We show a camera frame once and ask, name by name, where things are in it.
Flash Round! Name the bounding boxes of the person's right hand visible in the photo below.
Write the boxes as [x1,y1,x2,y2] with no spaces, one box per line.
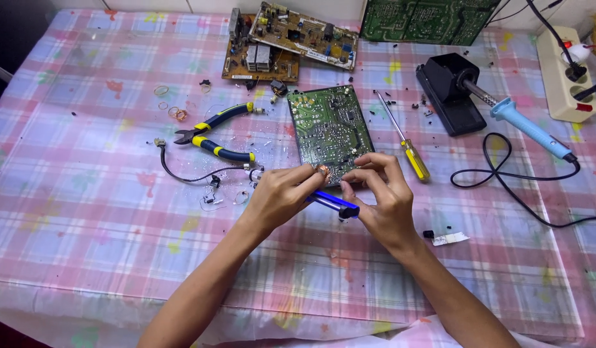
[341,152,418,250]

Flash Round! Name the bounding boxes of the person's left hand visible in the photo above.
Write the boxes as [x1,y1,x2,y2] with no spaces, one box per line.
[239,163,329,236]

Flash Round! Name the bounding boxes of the blue desoldering pump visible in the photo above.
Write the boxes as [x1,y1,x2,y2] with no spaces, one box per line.
[249,169,361,221]

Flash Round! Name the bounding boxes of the small diode with leads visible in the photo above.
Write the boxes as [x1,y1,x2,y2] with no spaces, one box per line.
[199,190,227,212]

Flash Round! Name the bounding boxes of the white paper scrap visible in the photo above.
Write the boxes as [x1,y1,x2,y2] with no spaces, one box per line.
[431,232,471,247]

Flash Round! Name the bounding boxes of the blue yellow cutting pliers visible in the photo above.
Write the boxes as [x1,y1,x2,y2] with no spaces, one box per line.
[174,102,266,163]

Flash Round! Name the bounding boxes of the black coil component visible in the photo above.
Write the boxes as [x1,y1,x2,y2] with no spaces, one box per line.
[270,79,289,104]

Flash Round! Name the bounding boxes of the black soldering iron stand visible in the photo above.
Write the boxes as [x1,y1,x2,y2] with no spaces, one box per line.
[415,52,487,137]

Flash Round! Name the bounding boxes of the brown circuit board with transformers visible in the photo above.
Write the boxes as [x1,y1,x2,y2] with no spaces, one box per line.
[221,8,302,83]

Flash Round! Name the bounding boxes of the blue soldering iron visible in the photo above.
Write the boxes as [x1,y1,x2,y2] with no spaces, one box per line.
[462,79,580,163]

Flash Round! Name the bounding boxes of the tan populated circuit board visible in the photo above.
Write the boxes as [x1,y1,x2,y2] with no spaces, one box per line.
[248,1,360,72]

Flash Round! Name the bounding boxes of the plaid pastel tablecloth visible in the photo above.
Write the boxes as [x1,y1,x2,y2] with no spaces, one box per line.
[0,8,596,348]

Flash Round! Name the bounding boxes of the large green circuit board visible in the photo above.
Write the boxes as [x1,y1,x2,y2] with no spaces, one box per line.
[359,0,502,47]

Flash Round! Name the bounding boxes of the cream power strip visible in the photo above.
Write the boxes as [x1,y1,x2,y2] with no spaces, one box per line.
[536,26,596,123]

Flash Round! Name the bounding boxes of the yellow handled screwdriver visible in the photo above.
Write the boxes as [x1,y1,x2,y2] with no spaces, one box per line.
[374,90,431,182]

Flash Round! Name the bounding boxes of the black wire with connector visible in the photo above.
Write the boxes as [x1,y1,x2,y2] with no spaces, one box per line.
[153,138,261,184]

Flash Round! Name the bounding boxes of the black soldering iron cable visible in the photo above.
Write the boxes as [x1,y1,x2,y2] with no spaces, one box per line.
[450,132,596,229]

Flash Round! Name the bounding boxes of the black plug with cable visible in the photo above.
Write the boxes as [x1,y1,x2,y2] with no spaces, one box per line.
[525,0,589,83]

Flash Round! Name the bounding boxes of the white plug with red wire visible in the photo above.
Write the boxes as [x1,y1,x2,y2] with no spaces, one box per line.
[561,41,596,66]

